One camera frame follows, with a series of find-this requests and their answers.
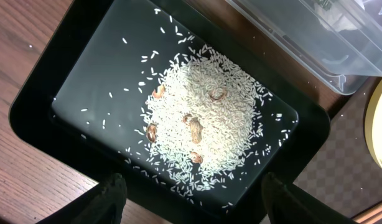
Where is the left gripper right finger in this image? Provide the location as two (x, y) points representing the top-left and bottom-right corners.
(261, 172), (356, 224)

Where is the black plastic tray bin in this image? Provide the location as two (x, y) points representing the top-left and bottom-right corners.
(9, 1), (330, 223)

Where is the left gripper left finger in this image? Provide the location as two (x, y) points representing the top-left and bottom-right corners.
(38, 173), (128, 224)

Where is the clear plastic waste bin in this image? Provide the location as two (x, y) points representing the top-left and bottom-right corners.
(228, 0), (382, 95)

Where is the wooden chopstick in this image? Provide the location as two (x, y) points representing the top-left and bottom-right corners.
(352, 202), (382, 224)

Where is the yellow plate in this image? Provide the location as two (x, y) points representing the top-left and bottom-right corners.
(364, 79), (382, 170)

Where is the brown serving tray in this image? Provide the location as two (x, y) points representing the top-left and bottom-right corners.
(294, 78), (382, 218)

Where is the pile of white rice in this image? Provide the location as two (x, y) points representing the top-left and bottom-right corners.
(78, 7), (293, 209)

